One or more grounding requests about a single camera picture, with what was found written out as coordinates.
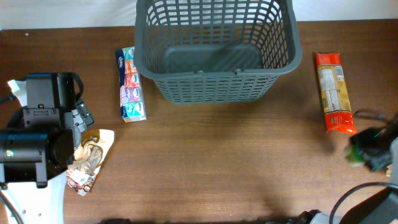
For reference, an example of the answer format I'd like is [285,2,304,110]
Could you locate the grey plastic lattice basket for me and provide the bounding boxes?
[134,0,302,105]

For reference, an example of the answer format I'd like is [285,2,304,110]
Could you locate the beige snack bag left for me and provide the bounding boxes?
[66,129,115,196]

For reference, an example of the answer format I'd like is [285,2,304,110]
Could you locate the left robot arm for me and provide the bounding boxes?
[1,72,94,223]

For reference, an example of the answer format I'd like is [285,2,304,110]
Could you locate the colourful tissue pack strip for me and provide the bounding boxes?
[115,47,147,123]

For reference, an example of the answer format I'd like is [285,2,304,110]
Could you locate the orange pasta packet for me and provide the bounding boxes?
[315,52,357,134]

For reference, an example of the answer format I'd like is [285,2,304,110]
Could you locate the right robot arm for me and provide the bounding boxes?
[296,123,397,224]

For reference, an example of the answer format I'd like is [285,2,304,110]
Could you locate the green lid spice jar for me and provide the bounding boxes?
[344,144,364,167]

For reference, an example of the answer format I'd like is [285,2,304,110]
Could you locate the right black cable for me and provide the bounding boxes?
[328,108,398,224]

